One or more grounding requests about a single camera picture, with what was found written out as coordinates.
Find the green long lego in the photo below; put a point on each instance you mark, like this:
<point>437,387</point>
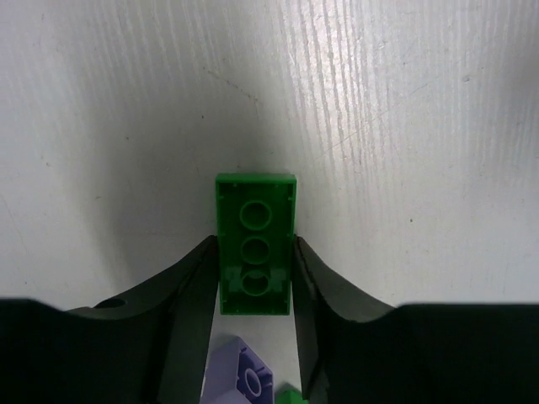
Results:
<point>288,394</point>
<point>255,218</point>

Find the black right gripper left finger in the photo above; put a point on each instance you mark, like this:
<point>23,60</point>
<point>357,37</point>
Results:
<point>145,345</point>

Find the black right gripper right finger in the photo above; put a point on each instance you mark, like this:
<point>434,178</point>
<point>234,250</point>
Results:
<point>354,348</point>

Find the lilac small lego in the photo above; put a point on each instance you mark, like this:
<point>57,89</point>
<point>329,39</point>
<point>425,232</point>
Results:
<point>236,374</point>

